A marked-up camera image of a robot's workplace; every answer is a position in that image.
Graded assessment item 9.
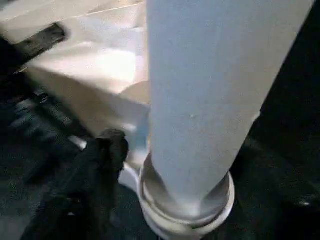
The white plastic table leg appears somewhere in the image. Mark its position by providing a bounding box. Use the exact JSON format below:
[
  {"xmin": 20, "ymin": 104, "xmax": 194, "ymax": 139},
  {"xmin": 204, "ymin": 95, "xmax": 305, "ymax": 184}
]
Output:
[{"xmin": 138, "ymin": 0, "xmax": 317, "ymax": 239}]

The black work mat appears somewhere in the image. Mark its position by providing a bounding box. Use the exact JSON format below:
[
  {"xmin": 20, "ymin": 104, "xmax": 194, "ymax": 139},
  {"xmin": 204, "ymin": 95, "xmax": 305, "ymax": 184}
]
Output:
[{"xmin": 0, "ymin": 0, "xmax": 320, "ymax": 240}]

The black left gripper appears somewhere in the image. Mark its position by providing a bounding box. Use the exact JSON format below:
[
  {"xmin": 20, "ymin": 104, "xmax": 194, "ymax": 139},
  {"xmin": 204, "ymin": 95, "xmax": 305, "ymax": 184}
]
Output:
[{"xmin": 0, "ymin": 23, "xmax": 68, "ymax": 76}]

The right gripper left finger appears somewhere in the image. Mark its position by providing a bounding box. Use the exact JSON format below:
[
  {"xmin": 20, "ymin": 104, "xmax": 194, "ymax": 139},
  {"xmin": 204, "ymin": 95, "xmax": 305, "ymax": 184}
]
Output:
[{"xmin": 20, "ymin": 128, "xmax": 131, "ymax": 240}]

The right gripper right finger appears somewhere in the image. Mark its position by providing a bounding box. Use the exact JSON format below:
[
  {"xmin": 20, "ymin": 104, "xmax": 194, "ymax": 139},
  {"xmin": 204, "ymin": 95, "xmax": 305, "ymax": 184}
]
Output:
[{"xmin": 225, "ymin": 145, "xmax": 320, "ymax": 240}]

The white plastic table top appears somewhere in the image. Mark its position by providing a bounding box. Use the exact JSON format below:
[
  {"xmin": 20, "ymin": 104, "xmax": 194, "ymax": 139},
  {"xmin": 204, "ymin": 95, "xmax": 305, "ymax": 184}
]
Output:
[{"xmin": 0, "ymin": 0, "xmax": 153, "ymax": 191}]

